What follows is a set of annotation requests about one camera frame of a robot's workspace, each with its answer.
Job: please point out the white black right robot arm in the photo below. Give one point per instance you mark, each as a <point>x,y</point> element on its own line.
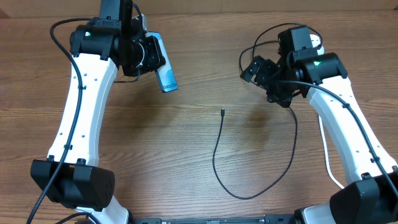
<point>370,195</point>

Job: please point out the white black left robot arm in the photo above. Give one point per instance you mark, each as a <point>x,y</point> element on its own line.
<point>100,47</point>

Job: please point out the white charger plug adapter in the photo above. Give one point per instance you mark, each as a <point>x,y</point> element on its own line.
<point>320,50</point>

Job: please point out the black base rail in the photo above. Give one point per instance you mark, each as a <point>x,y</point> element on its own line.
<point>267,219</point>

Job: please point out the blue Galaxy smartphone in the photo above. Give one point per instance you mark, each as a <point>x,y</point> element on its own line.
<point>165,74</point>

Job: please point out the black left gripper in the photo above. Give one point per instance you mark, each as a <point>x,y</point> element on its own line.
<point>155,59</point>

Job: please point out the white power strip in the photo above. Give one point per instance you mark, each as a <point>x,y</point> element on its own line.
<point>315,40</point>

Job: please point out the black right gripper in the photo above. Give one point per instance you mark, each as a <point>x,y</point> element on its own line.
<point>267,69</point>

